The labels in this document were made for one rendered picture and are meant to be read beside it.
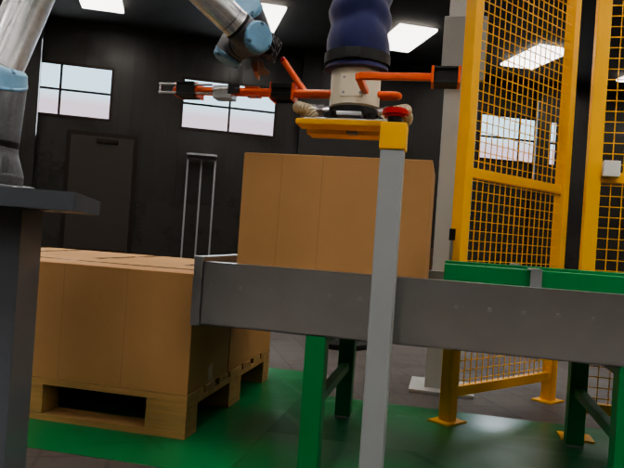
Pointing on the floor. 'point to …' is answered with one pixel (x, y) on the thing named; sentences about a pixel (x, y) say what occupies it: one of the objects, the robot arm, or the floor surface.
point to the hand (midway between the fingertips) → (265, 61)
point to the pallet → (159, 401)
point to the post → (383, 293)
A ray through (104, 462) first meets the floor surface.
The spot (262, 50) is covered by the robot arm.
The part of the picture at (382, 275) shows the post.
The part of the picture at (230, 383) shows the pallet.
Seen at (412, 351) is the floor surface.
